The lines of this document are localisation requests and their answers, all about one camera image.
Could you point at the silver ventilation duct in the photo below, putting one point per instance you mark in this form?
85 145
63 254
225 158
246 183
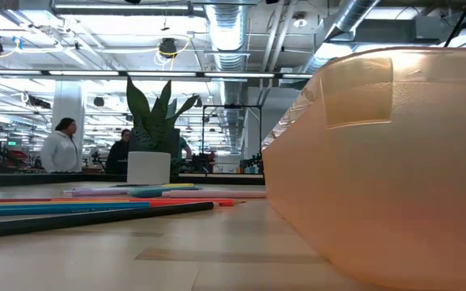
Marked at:
227 32
350 16

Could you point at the orange pencil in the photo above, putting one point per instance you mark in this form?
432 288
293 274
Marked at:
184 201

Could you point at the black table frame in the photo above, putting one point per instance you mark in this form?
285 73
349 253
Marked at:
55 179

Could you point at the white building column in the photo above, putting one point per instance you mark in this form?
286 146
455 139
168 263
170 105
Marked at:
71 101

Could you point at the small black robot arm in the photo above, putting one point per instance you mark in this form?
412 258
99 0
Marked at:
257 163

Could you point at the pale pink pen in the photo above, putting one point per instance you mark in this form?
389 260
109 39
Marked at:
217 194

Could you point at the red pencil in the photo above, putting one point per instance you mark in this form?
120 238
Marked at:
6 200

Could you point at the orange translucent plastic tray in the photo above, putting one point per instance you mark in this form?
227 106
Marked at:
378 182

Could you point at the slate blue pen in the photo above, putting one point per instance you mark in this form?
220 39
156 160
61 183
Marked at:
186 188

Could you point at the long ceiling light bar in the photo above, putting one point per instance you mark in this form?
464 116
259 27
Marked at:
237 75

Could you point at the teal pen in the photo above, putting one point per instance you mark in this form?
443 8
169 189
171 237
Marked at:
144 193

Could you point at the black metal stand frame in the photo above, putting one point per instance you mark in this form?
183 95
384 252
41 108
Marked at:
233 106

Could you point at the yellow pen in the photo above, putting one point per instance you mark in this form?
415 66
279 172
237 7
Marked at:
180 185

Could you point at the lilac pen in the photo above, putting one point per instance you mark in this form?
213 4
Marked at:
95 192

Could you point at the white plant pot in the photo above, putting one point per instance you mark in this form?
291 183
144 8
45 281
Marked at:
148 167

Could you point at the green snake plant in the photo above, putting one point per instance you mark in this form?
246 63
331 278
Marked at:
152 129

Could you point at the blue pencil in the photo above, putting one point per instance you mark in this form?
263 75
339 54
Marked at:
55 209

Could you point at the black pencil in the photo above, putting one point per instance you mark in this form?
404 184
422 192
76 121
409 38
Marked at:
95 218

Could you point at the person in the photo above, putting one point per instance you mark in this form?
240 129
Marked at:
117 155
183 147
61 151

